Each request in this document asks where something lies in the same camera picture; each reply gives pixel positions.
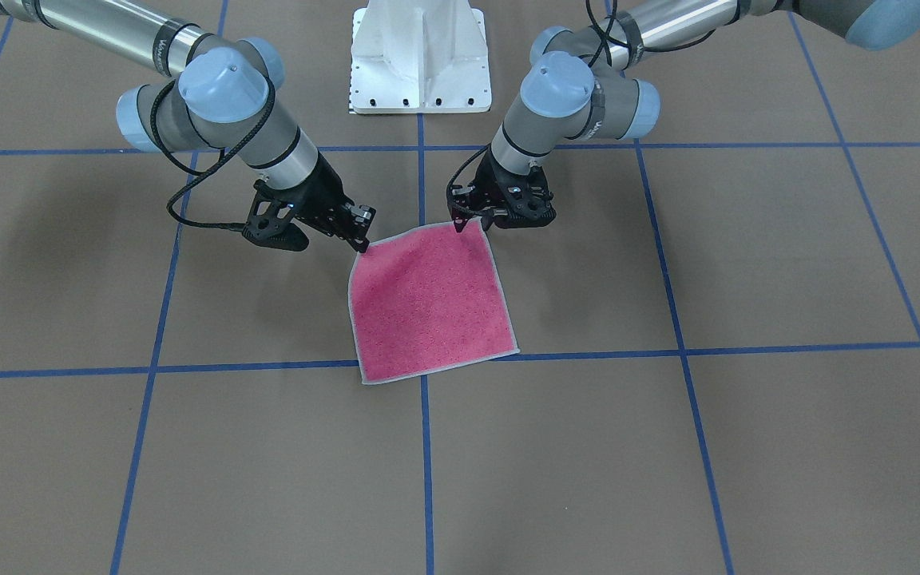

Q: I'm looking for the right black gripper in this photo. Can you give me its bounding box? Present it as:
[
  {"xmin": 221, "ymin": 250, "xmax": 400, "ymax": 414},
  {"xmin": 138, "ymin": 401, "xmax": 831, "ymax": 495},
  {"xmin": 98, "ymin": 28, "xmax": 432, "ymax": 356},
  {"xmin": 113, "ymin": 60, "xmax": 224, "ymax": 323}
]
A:
[{"xmin": 268, "ymin": 156, "xmax": 377, "ymax": 254}]

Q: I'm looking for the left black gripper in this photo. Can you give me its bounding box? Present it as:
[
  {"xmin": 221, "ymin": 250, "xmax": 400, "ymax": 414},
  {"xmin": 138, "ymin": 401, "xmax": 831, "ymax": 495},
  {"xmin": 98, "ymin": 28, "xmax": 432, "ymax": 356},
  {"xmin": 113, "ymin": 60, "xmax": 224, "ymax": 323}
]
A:
[{"xmin": 452, "ymin": 152, "xmax": 549, "ymax": 233}]

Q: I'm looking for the pink and grey towel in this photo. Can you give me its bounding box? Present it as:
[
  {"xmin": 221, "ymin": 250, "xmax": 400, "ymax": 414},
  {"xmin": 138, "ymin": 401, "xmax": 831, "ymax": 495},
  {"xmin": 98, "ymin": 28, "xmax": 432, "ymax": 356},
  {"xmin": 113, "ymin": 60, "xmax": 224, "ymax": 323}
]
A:
[{"xmin": 348, "ymin": 221, "xmax": 519, "ymax": 385}]

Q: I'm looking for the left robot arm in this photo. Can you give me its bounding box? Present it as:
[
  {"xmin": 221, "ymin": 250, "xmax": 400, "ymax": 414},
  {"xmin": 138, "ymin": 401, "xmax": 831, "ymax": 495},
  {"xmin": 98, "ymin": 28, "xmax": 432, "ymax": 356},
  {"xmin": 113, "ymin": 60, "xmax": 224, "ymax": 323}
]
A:
[{"xmin": 445, "ymin": 1, "xmax": 920, "ymax": 232}]

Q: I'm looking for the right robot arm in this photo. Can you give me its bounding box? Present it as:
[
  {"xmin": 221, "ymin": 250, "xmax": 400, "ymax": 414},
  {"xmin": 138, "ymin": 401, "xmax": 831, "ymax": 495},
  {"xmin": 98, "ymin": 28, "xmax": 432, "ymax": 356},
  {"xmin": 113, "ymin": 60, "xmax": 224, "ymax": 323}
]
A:
[{"xmin": 0, "ymin": 1, "xmax": 375, "ymax": 252}]

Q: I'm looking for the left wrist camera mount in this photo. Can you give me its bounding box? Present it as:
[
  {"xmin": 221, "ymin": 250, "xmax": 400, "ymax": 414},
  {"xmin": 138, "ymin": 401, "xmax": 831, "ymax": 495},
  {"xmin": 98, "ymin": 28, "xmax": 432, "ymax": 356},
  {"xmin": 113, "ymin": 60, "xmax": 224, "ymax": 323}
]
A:
[{"xmin": 493, "ymin": 183, "xmax": 557, "ymax": 229}]

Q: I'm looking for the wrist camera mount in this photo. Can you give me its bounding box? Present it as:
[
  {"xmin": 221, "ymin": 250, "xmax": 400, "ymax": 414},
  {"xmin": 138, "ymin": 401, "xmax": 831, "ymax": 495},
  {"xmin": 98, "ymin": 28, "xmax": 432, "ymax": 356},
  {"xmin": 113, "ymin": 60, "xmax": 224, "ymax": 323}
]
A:
[
  {"xmin": 241, "ymin": 179, "xmax": 310, "ymax": 252},
  {"xmin": 493, "ymin": 183, "xmax": 557, "ymax": 229}
]

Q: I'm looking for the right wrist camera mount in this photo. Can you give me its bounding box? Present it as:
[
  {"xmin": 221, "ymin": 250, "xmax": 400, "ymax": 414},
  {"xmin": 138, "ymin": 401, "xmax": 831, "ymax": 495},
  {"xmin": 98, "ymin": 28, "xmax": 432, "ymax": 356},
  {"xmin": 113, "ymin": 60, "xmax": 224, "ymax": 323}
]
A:
[{"xmin": 241, "ymin": 179, "xmax": 310, "ymax": 252}]

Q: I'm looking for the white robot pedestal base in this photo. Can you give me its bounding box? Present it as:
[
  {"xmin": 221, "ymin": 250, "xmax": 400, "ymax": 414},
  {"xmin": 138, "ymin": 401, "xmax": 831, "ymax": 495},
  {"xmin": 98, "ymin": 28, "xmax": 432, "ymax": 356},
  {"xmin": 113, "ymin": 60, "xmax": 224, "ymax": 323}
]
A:
[{"xmin": 348, "ymin": 1, "xmax": 493, "ymax": 114}]

